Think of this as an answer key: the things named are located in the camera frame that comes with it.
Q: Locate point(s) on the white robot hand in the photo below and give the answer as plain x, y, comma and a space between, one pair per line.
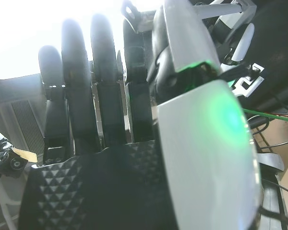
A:
110, 191

